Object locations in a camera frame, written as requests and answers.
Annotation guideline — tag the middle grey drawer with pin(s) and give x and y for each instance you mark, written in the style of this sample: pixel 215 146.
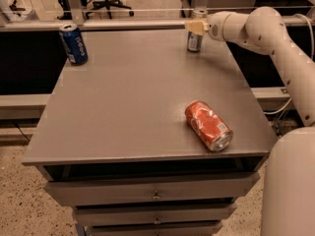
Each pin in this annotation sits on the middle grey drawer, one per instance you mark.
pixel 155 214

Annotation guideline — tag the orange soda can lying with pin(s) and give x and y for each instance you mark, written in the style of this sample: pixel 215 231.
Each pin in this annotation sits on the orange soda can lying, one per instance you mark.
pixel 207 124

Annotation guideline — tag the blue pepsi can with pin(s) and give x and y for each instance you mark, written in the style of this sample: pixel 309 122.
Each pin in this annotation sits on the blue pepsi can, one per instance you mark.
pixel 74 44

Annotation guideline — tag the top grey drawer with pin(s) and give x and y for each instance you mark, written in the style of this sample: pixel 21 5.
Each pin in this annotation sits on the top grey drawer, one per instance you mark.
pixel 155 189

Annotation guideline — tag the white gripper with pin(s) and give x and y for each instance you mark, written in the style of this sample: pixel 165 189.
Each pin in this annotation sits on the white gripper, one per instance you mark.
pixel 214 28

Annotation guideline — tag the grey drawer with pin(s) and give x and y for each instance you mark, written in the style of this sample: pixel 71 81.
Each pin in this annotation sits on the grey drawer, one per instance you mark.
pixel 155 214
pixel 155 189
pixel 201 228

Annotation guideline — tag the grey drawer cabinet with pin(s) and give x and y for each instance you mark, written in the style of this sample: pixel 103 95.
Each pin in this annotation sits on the grey drawer cabinet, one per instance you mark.
pixel 121 115

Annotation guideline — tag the grey metal rail frame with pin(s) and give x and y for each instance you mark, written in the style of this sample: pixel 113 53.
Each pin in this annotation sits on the grey metal rail frame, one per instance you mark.
pixel 32 15

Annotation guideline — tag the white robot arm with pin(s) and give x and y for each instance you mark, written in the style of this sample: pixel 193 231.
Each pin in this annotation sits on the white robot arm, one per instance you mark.
pixel 288 207

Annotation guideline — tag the bottom grey drawer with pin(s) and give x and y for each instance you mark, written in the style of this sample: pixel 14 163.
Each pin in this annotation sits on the bottom grey drawer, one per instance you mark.
pixel 201 228

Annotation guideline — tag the silver redbull can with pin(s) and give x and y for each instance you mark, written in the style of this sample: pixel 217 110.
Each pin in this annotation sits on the silver redbull can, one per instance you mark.
pixel 194 41

